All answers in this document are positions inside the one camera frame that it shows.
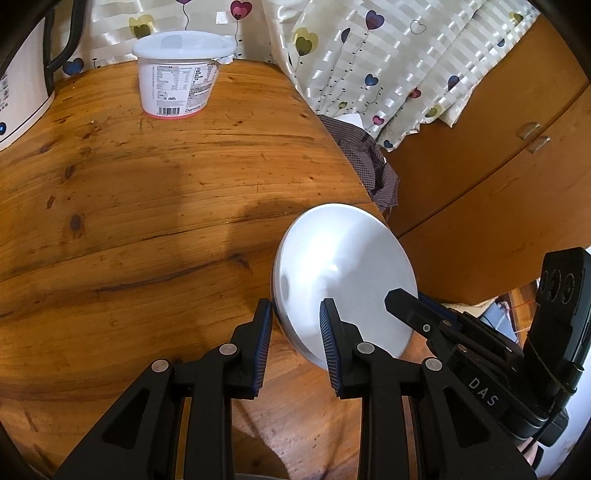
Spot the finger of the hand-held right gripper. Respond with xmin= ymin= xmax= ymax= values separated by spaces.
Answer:
xmin=418 ymin=293 xmax=476 ymax=330
xmin=385 ymin=288 xmax=467 ymax=354

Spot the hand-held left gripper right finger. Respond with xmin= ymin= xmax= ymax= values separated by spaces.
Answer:
xmin=320 ymin=298 xmax=539 ymax=480

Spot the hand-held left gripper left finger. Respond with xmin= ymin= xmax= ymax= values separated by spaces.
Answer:
xmin=54 ymin=298 xmax=273 ymax=480

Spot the white round plate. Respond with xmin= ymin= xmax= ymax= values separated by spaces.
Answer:
xmin=272 ymin=203 xmax=419 ymax=370

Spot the wooden cabinet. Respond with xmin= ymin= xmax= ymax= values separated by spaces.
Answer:
xmin=383 ymin=9 xmax=591 ymax=305

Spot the dark checked cloth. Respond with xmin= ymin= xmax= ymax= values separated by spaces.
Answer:
xmin=318 ymin=115 xmax=400 ymax=210

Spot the heart print curtain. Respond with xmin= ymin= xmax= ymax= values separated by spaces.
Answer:
xmin=60 ymin=0 xmax=541 ymax=153

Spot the white plastic tub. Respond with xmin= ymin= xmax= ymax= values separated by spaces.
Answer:
xmin=132 ymin=31 xmax=236 ymax=120

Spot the white electric kettle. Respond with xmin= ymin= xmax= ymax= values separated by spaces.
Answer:
xmin=0 ymin=0 xmax=90 ymax=152

